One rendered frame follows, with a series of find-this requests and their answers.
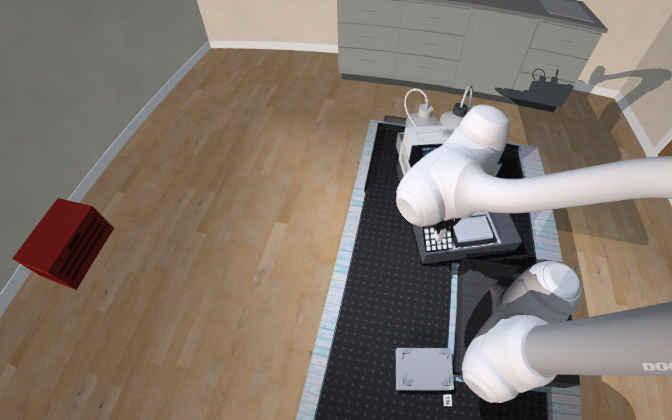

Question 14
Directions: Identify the grey flexible hose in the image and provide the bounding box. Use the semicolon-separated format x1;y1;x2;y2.
460;85;473;112

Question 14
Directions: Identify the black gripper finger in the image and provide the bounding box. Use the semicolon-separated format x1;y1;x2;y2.
439;218;462;242
434;220;448;242

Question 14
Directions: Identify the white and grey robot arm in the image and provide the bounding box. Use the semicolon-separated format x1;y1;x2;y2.
396;105;672;403

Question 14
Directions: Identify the white microplate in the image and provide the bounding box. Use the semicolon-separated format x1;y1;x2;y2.
453;216;493;243

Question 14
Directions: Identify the white bottle with dark grey cap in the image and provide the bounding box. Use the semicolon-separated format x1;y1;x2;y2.
439;103;468;126

